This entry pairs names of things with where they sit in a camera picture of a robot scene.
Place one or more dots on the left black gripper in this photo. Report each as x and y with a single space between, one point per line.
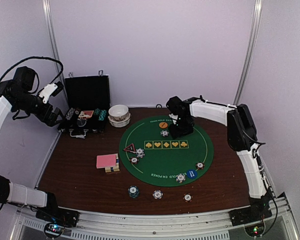
50 120

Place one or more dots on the blue white poker chip stack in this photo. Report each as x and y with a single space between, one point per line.
157 194

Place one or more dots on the white ceramic bowl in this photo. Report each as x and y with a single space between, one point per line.
118 112

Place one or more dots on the right aluminium frame post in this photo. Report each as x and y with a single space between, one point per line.
254 31

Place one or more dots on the orange round blind button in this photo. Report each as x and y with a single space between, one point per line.
163 125

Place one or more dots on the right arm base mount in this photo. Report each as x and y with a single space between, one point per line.
247 215

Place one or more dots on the gold striped card box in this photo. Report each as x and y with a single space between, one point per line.
114 168

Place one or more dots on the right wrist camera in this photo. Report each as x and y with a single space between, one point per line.
178 107

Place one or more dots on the red playing card deck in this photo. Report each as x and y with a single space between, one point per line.
106 161

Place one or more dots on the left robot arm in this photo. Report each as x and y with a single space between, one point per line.
12 192

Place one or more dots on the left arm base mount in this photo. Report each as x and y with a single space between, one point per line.
63 217

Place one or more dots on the teal chip row in case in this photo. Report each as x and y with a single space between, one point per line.
102 115

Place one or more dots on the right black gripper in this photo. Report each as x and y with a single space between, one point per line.
175 132

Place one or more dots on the card deck in case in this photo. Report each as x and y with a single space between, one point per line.
86 114

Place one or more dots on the teal poker chip stack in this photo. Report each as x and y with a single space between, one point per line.
133 191

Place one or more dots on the aluminium frame post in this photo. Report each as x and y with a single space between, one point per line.
254 31
53 43

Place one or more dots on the left aluminium frame post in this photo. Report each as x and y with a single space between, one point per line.
53 43

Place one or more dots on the blue cream chip row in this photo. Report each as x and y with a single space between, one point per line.
69 115

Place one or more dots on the red triangular all-in button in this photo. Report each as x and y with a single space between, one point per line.
130 148

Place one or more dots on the blue small blind button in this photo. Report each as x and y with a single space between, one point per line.
191 174

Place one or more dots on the brown poker chip stack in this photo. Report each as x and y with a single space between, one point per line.
187 197

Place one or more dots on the black poker chip case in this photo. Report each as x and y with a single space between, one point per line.
87 93

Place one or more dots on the clear round dealer button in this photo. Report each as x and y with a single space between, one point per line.
81 122

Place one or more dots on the front aluminium rail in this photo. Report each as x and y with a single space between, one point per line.
214 225

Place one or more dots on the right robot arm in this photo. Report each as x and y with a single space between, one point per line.
241 138

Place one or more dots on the green round poker mat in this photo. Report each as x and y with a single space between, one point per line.
165 157

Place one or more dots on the white scalloped ceramic dish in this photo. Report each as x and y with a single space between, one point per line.
120 124

